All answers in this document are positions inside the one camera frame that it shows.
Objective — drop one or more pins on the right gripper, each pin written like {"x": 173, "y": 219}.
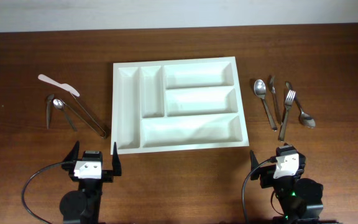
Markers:
{"x": 266, "y": 174}

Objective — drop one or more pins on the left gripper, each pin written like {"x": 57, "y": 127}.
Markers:
{"x": 107, "y": 174}

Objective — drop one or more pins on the steel spoon bowl down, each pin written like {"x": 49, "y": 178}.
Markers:
{"x": 304, "y": 118}

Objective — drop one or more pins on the large steel fork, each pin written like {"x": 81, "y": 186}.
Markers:
{"x": 288, "y": 105}

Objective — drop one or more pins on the large steel spoon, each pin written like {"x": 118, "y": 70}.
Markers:
{"x": 260, "y": 92}

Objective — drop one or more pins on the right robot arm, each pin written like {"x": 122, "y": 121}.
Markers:
{"x": 300, "y": 198}

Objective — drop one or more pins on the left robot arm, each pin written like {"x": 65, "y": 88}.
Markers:
{"x": 83, "y": 205}

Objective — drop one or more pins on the metal tongs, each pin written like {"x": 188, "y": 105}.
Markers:
{"x": 80, "y": 111}

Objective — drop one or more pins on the small steel teaspoon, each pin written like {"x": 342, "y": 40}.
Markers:
{"x": 59, "y": 104}

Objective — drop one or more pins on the small dark steel spoon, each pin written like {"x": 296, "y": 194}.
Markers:
{"x": 48, "y": 109}

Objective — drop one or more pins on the white plastic knife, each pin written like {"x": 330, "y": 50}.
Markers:
{"x": 63, "y": 86}

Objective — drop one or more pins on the white plastic cutlery tray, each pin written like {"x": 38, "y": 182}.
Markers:
{"x": 177, "y": 105}

